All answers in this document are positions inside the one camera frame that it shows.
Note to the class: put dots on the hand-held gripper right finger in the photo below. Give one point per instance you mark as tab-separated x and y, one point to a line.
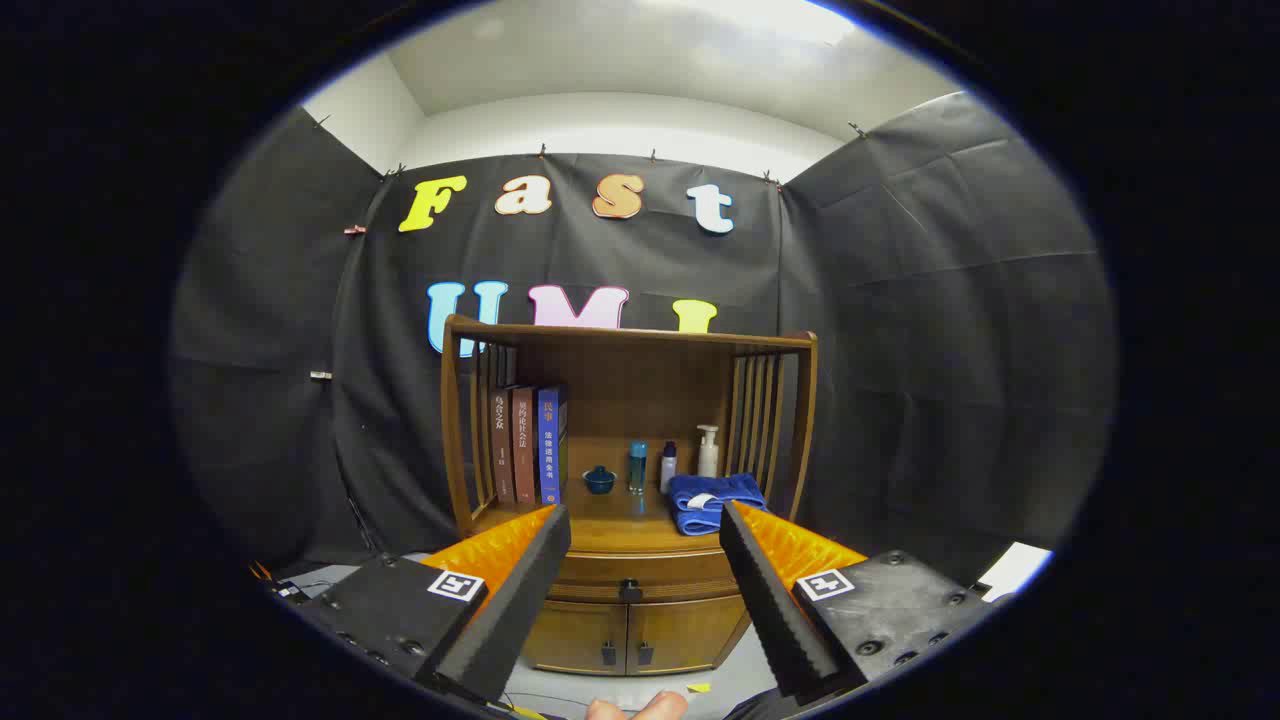
765	600

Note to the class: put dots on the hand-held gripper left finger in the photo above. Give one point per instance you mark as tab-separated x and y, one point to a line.
520	600

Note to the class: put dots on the wooden drawer with black knob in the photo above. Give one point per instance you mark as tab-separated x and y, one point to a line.
650	572

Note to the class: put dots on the wooden cabinet door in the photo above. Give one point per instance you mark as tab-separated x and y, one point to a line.
680	630
575	635

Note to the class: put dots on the wooden countertop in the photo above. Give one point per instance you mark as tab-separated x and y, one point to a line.
620	520

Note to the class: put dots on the wooden cabinet with hutch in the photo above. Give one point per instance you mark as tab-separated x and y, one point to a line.
640	390

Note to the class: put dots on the folded blue towel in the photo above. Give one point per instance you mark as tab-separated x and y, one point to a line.
720	490

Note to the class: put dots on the blue lidded teacup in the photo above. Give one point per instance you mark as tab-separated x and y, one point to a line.
599	482

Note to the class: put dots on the reddish brown book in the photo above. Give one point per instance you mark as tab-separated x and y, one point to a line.
524	450

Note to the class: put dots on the dark brown book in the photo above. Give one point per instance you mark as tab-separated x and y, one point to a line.
499	450

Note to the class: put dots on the white pump bottle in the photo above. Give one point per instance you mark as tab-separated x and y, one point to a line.
708	458

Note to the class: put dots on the white bottle with navy cap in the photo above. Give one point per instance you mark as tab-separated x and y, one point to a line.
667	472

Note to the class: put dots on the blue book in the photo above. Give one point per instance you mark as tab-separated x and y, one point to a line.
550	440

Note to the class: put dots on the white paper sheet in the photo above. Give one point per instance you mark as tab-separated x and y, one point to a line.
1018	570

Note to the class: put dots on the black backdrop cloth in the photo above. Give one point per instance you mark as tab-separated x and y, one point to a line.
900	300

